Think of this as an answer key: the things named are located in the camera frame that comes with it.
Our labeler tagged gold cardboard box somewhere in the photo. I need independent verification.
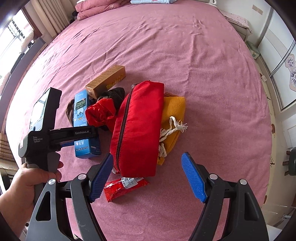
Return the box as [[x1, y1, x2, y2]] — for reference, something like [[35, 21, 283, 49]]
[[85, 65, 126, 99]]

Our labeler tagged red knotted cloth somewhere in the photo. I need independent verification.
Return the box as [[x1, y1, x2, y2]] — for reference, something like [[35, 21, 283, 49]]
[[85, 98, 116, 132]]

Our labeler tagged beige curtain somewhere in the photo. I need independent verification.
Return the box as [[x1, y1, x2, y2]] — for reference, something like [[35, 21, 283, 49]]
[[31, 0, 73, 38]]

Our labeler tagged pink bed sheet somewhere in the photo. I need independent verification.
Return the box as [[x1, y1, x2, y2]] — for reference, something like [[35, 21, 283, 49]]
[[6, 1, 272, 240]]

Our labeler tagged red zipper pouch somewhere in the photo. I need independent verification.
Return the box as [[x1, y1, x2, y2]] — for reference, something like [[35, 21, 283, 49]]
[[110, 81, 164, 178]]

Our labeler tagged yellow drawstring bag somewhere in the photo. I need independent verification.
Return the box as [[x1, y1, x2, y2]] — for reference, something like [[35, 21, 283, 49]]
[[157, 92, 188, 165]]

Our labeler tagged blue toothpaste box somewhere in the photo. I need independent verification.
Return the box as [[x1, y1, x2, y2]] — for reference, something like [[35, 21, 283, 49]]
[[73, 90, 101, 159]]

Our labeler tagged red snack wrapper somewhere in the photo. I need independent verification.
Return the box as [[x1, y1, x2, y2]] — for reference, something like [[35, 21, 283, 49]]
[[103, 177, 149, 202]]

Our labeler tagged white sliding wardrobe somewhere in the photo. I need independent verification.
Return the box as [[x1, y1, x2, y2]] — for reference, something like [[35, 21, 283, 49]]
[[256, 6, 296, 149]]

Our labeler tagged brown sock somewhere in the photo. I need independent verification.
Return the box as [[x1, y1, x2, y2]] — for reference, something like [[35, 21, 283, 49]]
[[66, 99, 74, 126]]

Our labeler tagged nightstand with pink cloth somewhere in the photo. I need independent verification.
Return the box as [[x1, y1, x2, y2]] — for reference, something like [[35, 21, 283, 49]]
[[220, 10, 252, 42]]

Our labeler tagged folded pink quilt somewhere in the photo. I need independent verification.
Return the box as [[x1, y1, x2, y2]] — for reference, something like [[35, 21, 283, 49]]
[[75, 0, 130, 21]]

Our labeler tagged left hand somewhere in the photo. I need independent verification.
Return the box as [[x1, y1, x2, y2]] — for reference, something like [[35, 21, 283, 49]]
[[1, 164, 62, 240]]

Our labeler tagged black sock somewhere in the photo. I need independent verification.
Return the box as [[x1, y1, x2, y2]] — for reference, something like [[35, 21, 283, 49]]
[[97, 87, 125, 113]]

